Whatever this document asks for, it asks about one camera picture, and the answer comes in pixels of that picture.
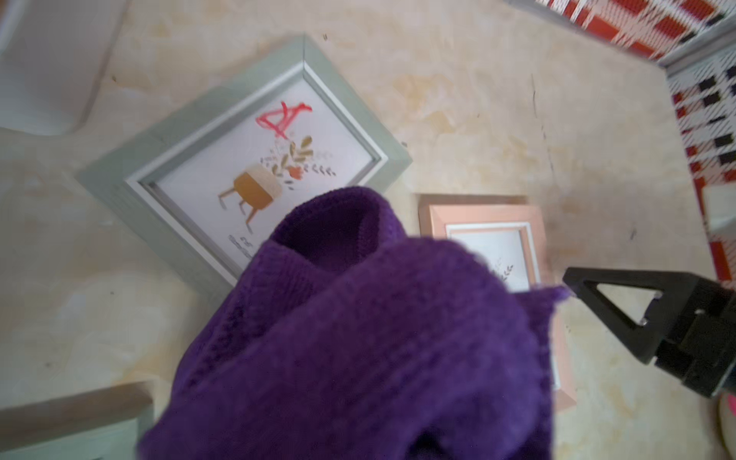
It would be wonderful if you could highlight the purple microfiber cloth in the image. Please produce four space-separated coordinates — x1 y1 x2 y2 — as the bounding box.
138 187 568 459

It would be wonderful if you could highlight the pink picture frame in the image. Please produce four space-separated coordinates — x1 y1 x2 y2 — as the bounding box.
417 194 578 412

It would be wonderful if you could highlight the green frame near arm base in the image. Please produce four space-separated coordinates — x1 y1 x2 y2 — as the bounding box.
1 383 154 459

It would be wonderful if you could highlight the white box wooden lid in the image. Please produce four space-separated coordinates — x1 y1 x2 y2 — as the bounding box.
1 0 130 136

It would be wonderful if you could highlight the green frame tilted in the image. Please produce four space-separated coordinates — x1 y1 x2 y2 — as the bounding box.
78 36 411 301

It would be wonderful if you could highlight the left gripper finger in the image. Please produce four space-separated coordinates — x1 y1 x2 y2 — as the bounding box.
563 268 719 364

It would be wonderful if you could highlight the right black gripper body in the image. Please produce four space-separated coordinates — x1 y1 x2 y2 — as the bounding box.
655 280 735 398

